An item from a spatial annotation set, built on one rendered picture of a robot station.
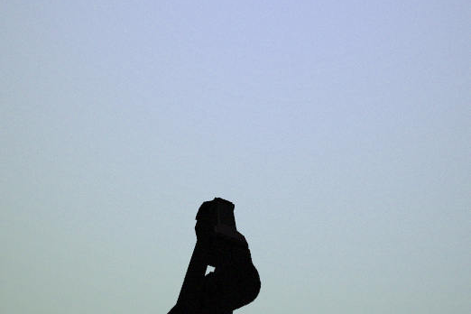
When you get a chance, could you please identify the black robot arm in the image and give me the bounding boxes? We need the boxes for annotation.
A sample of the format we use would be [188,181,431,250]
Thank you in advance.
[167,198,261,314]

